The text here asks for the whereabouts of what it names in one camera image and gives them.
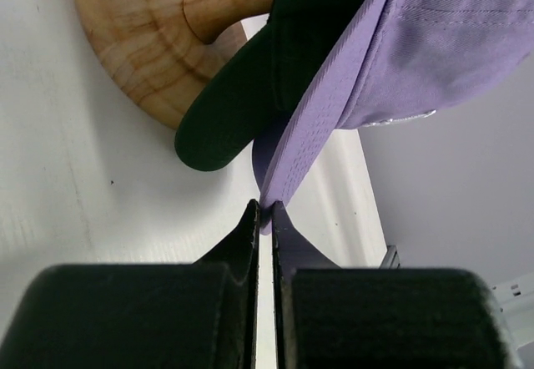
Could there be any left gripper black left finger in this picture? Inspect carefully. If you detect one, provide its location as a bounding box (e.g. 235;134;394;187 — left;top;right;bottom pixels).
18;201;259;368

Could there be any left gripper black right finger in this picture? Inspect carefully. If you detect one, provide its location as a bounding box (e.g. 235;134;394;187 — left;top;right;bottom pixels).
271;203;521;368

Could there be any lilac baseball cap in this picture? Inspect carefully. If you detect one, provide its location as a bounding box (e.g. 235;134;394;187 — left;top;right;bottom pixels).
253;0;533;234

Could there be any dark green baseball cap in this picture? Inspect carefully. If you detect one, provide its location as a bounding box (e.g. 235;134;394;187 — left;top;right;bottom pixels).
174;0;386;172

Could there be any wooden hat stand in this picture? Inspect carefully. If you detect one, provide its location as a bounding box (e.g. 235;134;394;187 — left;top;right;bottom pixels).
74;0;273;129

